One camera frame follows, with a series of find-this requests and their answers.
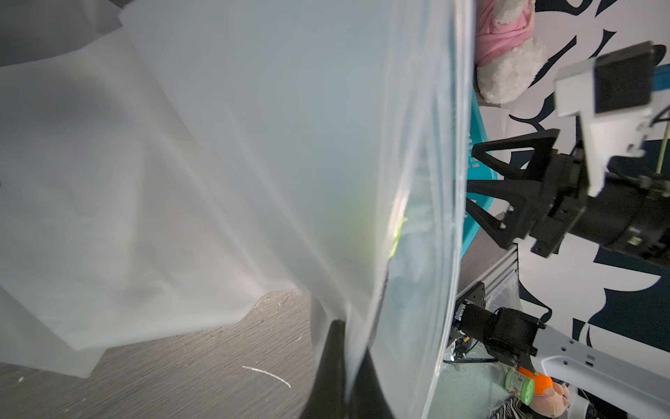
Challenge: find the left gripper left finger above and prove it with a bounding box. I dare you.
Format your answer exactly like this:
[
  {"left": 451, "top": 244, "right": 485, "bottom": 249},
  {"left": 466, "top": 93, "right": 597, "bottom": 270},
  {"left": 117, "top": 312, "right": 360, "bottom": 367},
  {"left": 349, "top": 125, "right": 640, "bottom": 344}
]
[{"left": 299, "top": 321, "right": 347, "bottom": 419}]

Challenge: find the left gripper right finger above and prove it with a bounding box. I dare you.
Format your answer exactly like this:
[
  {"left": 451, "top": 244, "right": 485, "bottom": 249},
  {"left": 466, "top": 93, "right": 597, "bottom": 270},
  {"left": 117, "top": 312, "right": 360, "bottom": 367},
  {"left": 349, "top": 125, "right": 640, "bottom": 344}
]
[{"left": 349, "top": 350, "right": 394, "bottom": 419}]

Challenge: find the translucent zip-top bag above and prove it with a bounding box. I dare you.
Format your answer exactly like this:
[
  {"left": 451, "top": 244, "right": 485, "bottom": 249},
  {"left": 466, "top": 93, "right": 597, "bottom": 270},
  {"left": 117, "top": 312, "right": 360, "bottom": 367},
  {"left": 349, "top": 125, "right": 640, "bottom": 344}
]
[
  {"left": 1, "top": 1, "right": 476, "bottom": 418},
  {"left": 1, "top": 0, "right": 120, "bottom": 66}
]

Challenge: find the white plush bunny pink shirt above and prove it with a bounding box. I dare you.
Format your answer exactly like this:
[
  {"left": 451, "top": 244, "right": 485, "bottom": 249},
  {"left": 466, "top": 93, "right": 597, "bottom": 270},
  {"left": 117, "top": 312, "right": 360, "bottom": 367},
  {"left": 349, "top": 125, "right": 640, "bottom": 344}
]
[{"left": 475, "top": 0, "right": 547, "bottom": 106}]

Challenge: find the translucent zip-top bag bottom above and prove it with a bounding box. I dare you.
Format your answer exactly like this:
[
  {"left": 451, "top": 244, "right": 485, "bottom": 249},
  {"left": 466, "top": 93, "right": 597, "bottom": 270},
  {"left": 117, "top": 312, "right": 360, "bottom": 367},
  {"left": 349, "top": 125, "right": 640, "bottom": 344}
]
[{"left": 1, "top": 1, "right": 476, "bottom": 418}]

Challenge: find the teal plastic basket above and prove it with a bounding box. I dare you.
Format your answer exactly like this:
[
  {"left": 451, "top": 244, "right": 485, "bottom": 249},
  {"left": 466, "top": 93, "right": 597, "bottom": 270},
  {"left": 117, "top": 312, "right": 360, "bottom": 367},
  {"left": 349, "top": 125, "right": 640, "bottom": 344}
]
[{"left": 462, "top": 93, "right": 497, "bottom": 256}]

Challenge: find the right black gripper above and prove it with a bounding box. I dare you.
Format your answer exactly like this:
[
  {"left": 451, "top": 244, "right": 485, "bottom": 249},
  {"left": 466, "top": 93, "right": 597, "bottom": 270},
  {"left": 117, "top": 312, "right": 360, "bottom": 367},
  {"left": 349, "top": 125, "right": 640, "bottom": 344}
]
[{"left": 466, "top": 128, "right": 669, "bottom": 262}]

